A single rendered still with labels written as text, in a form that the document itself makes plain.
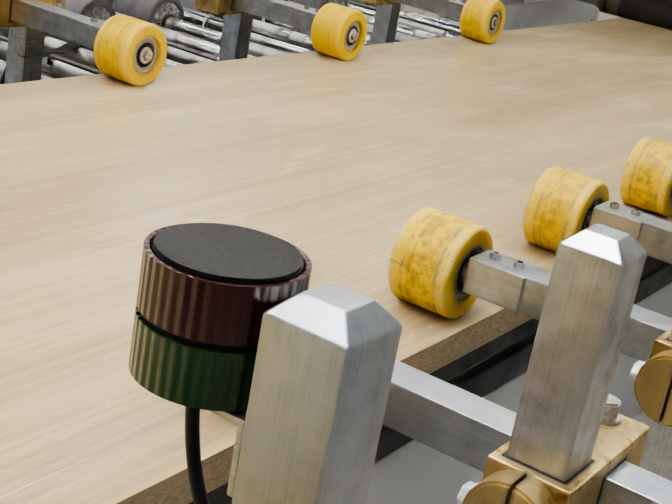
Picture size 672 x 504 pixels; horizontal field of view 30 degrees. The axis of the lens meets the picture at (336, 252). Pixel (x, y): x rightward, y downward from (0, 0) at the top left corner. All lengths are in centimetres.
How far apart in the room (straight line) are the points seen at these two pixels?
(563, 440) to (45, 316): 41
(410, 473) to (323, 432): 65
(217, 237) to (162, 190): 77
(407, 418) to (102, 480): 18
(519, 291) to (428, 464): 19
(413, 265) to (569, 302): 37
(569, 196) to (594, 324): 58
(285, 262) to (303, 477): 8
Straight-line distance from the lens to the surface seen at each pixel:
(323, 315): 41
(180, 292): 42
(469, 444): 74
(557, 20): 361
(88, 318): 93
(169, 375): 44
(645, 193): 145
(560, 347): 65
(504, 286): 99
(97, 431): 78
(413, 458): 106
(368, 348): 41
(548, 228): 122
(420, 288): 100
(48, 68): 207
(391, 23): 254
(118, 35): 159
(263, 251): 45
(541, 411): 67
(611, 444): 73
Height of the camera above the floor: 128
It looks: 20 degrees down
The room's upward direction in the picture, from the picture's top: 10 degrees clockwise
